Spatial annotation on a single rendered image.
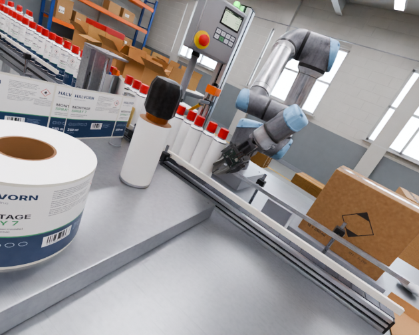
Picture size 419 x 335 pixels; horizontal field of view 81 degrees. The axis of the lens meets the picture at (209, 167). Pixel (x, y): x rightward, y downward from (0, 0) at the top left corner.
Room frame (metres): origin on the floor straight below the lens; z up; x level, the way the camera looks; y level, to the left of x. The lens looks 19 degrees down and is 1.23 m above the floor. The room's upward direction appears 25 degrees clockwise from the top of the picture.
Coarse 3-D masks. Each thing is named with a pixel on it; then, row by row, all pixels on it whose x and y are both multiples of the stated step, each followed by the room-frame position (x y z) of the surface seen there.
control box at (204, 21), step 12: (204, 0) 0.97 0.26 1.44; (216, 0) 0.97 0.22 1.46; (204, 12) 0.95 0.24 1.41; (216, 12) 0.98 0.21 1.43; (240, 12) 1.02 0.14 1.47; (192, 24) 1.00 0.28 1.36; (204, 24) 0.96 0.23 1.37; (216, 24) 0.98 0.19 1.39; (192, 36) 0.96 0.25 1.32; (192, 48) 0.96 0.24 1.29; (204, 48) 0.98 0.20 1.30; (216, 48) 1.00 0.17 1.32; (228, 48) 1.02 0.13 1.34; (216, 60) 1.03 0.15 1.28
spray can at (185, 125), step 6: (192, 114) 0.91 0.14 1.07; (186, 120) 0.91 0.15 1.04; (192, 120) 0.91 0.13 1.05; (180, 126) 0.91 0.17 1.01; (186, 126) 0.90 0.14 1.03; (180, 132) 0.90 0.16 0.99; (186, 132) 0.90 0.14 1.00; (180, 138) 0.90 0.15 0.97; (174, 144) 0.91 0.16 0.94; (180, 144) 0.90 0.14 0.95; (174, 150) 0.90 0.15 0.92
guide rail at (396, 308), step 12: (192, 168) 0.83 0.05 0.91; (204, 180) 0.80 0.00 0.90; (228, 192) 0.76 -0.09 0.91; (240, 204) 0.74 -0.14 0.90; (264, 216) 0.71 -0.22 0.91; (276, 228) 0.69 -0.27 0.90; (300, 240) 0.66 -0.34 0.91; (312, 252) 0.64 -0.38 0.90; (336, 264) 0.61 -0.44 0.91; (348, 276) 0.60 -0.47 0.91; (360, 288) 0.58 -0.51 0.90; (372, 288) 0.57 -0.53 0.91; (384, 300) 0.56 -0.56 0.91; (396, 312) 0.54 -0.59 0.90
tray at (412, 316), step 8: (392, 296) 0.68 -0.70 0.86; (400, 304) 0.67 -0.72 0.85; (408, 304) 0.67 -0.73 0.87; (408, 312) 0.66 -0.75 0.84; (416, 312) 0.65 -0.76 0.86; (400, 320) 0.62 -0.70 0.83; (408, 320) 0.63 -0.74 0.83; (416, 320) 0.65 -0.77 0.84; (392, 328) 0.56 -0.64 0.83; (400, 328) 0.58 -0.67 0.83; (408, 328) 0.60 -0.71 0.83; (416, 328) 0.61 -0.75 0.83
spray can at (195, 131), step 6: (198, 120) 0.88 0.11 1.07; (204, 120) 0.89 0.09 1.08; (192, 126) 0.87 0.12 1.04; (198, 126) 0.88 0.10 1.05; (192, 132) 0.87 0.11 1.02; (198, 132) 0.87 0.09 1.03; (186, 138) 0.87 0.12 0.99; (192, 138) 0.87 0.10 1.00; (198, 138) 0.88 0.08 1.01; (186, 144) 0.87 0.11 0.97; (192, 144) 0.87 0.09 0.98; (180, 150) 0.88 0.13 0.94; (186, 150) 0.87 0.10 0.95; (192, 150) 0.88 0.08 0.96; (180, 156) 0.87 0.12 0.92; (186, 156) 0.87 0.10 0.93
